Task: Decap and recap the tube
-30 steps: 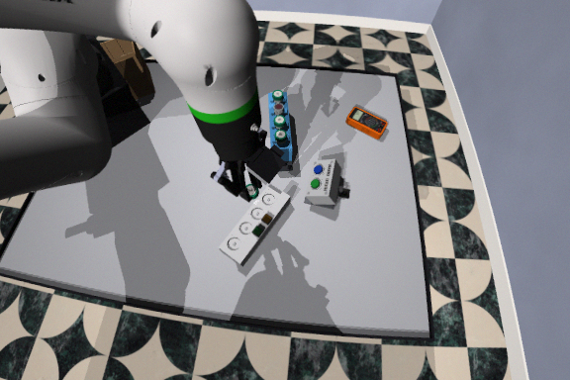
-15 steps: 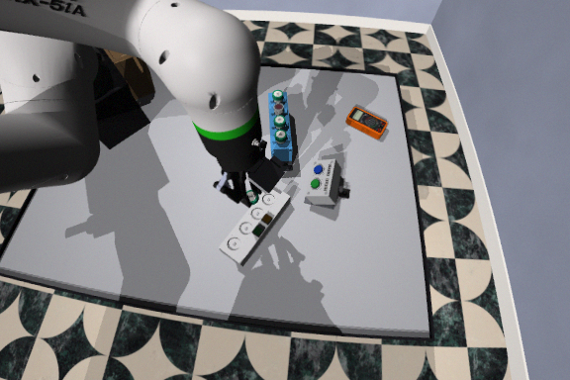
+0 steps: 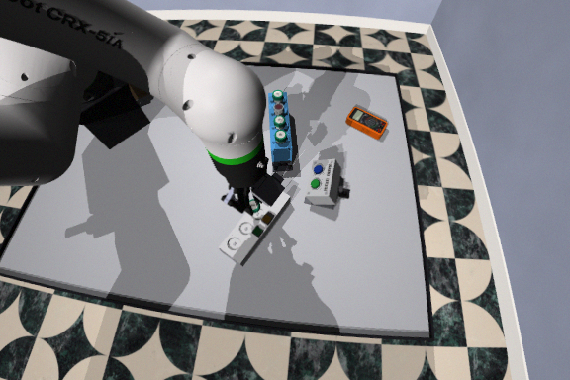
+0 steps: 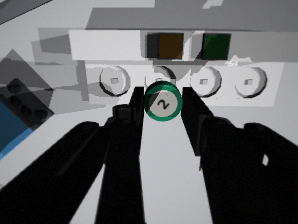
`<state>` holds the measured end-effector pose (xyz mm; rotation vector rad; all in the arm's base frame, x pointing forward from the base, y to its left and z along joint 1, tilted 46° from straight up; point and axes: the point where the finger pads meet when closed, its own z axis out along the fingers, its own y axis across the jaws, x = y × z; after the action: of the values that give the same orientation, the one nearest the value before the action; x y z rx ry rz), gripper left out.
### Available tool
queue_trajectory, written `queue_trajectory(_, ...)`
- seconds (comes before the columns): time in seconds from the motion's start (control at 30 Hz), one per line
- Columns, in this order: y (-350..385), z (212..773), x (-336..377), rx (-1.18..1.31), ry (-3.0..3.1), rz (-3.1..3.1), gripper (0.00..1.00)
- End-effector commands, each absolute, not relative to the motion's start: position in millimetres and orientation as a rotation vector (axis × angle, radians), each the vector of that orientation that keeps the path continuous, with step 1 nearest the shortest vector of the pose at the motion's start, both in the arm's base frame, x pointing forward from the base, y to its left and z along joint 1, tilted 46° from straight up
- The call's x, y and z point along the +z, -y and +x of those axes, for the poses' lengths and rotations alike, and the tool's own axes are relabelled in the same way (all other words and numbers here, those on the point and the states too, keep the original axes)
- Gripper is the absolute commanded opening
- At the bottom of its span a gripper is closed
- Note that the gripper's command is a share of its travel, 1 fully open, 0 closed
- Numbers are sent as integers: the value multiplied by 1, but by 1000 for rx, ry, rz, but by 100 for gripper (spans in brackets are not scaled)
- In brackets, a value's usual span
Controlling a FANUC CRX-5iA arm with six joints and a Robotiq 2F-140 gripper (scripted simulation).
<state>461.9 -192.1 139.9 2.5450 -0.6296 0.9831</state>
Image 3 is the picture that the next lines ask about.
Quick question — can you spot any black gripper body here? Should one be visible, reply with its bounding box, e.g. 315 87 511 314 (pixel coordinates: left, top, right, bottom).
226 168 262 194

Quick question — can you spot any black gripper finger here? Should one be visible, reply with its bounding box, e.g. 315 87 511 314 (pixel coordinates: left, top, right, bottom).
221 187 253 216
253 156 269 204

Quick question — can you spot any white button panel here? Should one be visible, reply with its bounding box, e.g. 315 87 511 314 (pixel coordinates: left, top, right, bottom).
304 159 350 209

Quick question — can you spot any black table edge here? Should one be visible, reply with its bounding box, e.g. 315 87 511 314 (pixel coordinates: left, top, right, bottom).
0 61 435 341

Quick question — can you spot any blue test tube rack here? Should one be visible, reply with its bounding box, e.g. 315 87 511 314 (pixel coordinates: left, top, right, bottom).
268 92 292 162

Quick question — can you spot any orange pocket multimeter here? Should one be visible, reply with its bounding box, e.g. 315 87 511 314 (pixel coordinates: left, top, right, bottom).
346 107 388 140

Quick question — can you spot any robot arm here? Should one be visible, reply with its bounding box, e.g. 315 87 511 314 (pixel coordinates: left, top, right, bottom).
0 0 266 186

